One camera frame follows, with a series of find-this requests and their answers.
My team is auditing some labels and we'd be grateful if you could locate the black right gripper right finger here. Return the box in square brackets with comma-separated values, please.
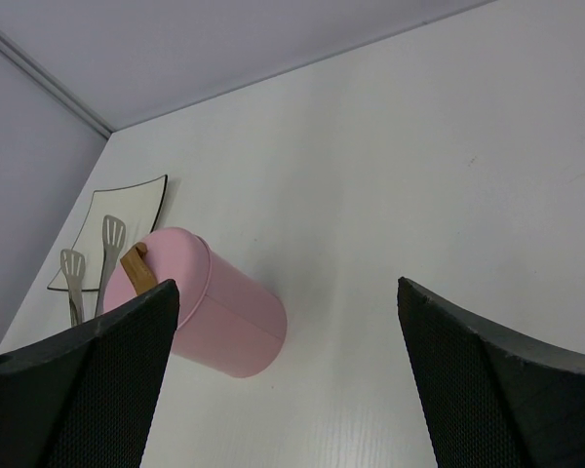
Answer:
[397, 277, 585, 467]

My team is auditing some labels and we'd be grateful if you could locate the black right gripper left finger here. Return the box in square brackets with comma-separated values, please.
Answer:
[0, 280, 179, 467]

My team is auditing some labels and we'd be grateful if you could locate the pink round lid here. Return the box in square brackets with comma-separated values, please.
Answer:
[100, 226, 212, 337]

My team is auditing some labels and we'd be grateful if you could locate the pink cylindrical lunch container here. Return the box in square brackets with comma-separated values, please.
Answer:
[172, 250, 288, 378]

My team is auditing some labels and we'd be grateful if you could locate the white square plate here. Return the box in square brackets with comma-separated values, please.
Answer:
[72, 175, 168, 292]

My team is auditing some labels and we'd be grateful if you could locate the tan leather lid strap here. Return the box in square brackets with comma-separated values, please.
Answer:
[120, 242, 158, 297]

